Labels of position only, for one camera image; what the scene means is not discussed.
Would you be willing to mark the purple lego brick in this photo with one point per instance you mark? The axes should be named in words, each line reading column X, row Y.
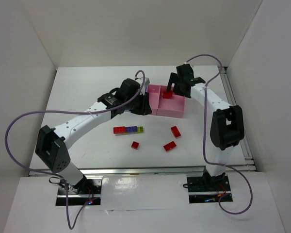
column 131, row 129

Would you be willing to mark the aluminium rail front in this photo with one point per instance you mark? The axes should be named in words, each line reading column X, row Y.
column 159, row 170

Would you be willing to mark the lime green lego brick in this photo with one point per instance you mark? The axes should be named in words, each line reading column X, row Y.
column 140, row 129

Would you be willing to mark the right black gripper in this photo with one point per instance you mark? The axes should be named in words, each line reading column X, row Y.
column 178, row 81

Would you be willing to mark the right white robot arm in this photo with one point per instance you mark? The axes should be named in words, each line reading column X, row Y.
column 223, row 123

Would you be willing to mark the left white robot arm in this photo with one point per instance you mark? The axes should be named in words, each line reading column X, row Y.
column 53, row 143

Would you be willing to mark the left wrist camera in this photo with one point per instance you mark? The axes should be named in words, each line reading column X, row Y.
column 144, row 83

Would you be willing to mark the red lego brick far right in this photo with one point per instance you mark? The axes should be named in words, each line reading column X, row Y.
column 176, row 133

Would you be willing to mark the aluminium rail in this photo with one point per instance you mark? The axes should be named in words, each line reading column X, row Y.
column 159, row 170
column 236, row 126

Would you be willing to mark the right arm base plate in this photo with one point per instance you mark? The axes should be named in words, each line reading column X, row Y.
column 199, row 193

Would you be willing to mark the red lego brick front right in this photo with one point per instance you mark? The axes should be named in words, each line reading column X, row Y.
column 170, row 146

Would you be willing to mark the red rounded lego brick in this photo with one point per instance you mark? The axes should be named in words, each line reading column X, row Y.
column 167, row 95

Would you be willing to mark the small pink bin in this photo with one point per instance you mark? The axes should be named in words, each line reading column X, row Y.
column 154, row 96

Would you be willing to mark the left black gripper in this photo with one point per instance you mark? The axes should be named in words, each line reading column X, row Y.
column 142, row 105

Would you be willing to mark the red long lego brick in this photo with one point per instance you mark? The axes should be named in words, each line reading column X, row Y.
column 119, row 130

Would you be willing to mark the aluminium rail right side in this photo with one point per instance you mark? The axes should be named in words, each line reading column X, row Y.
column 236, row 126

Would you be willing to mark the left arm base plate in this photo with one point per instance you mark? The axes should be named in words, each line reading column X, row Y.
column 90, row 194

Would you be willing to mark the small red lego brick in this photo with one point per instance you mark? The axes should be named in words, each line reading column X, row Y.
column 135, row 145

